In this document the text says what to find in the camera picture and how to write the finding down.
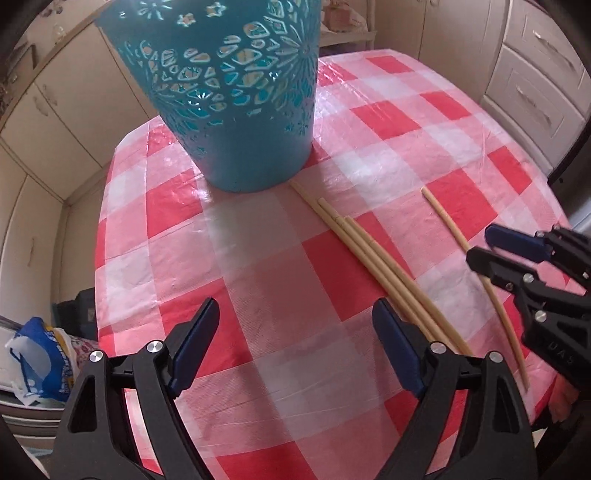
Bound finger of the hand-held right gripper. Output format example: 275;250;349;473
465;246;591;394
485;223;591;283

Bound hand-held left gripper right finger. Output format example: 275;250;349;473
372;298;539;480

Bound teal perforated plastic basket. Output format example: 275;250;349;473
95;0;322;193

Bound red checked plastic tablecloth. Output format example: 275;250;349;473
95;49;572;480

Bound cream cabinet with drawers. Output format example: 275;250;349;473
416;0;589;172

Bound blue and white plastic bag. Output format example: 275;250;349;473
4;316;78;408

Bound bundle of wooden chopsticks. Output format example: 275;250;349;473
289;180;416;334

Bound person's right hand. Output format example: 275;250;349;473
551;369;581;422

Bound cream door cabinets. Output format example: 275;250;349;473
0;18;158;324

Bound long bamboo chopstick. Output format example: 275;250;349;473
344;215;474;357
318;198;440;345
421;186;532;394

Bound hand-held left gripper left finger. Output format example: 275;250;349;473
53;298;221;480

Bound floral bag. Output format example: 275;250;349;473
69;335;100;372

